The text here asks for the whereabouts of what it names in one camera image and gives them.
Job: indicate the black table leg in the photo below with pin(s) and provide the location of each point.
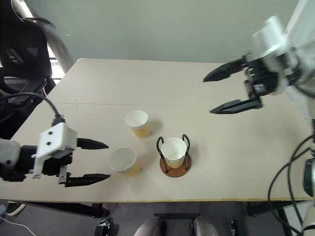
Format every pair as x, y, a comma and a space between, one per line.
278, 211

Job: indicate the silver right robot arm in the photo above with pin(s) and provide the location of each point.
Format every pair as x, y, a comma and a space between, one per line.
305, 78

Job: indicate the black rounded robot housing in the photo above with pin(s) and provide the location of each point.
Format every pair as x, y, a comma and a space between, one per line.
309, 178

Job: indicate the black office chair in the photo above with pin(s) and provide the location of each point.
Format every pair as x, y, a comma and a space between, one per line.
22, 59

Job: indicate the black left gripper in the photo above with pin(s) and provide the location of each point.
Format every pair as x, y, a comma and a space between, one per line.
55, 166

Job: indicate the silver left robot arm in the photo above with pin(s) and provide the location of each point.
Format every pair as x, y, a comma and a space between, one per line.
9, 157

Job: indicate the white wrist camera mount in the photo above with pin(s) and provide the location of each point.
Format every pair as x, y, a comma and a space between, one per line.
57, 137
269, 40

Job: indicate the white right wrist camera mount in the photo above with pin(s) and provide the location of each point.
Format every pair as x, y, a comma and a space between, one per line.
269, 40

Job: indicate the black and white shoe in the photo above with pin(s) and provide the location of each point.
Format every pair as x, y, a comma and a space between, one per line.
14, 208

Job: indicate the black table frame bar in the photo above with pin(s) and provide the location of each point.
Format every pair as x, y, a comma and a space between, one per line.
61, 209

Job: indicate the black floor stand bar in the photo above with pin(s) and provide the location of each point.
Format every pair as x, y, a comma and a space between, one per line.
176, 215

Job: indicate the yellow ribbed paper cup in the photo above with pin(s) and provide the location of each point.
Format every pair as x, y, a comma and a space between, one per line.
139, 124
174, 152
125, 161

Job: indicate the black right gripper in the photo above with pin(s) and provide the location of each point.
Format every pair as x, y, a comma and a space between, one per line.
262, 78

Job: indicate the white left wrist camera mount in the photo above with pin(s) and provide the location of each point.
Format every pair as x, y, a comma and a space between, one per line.
57, 137

